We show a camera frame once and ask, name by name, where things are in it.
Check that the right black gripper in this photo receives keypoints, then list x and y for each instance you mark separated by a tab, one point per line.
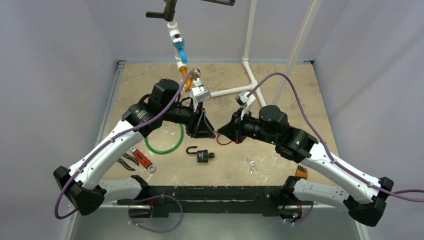
236	126

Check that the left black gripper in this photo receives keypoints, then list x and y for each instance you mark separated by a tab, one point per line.
198	126

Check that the black padlock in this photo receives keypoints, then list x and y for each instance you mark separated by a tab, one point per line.
202	156

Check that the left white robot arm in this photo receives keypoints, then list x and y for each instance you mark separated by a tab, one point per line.
82	182

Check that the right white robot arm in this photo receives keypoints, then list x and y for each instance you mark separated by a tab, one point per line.
361	195

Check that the silver key bunch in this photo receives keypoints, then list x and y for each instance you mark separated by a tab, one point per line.
252	164

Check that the orange hex key set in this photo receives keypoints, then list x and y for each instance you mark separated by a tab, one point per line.
301	172

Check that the orange tap valve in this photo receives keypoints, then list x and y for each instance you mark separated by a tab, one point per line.
190	75

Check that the blue tap valve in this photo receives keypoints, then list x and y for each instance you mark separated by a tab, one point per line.
178	42

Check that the white pole with red stripe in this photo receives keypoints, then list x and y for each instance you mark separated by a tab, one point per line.
302	35

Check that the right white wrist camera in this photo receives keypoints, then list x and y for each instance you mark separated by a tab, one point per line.
246	100

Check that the green cable lock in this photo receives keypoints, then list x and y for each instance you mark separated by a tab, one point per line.
168	151

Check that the red handled adjustable wrench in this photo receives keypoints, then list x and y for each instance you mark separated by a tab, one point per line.
143	160

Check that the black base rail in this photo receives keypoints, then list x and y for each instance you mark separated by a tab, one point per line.
268	201

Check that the white PVC pipe frame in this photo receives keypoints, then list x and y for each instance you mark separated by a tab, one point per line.
174	29

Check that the black crank handle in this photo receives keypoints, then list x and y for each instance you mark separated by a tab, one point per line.
168	12

